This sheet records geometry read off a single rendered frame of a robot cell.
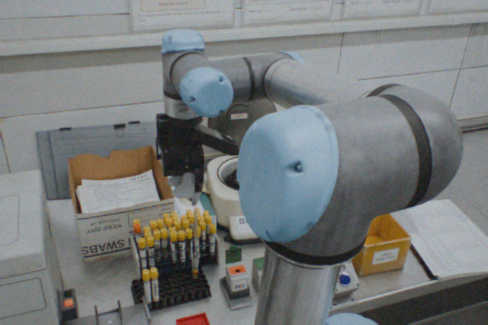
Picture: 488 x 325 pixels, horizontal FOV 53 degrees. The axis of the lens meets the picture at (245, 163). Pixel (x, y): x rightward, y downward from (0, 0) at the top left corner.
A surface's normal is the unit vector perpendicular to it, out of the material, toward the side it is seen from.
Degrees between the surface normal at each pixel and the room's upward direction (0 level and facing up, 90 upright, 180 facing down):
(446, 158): 72
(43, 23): 90
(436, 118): 32
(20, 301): 90
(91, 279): 0
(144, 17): 93
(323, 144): 37
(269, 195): 83
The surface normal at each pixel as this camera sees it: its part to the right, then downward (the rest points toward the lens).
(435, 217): 0.04, -0.85
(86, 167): 0.38, 0.47
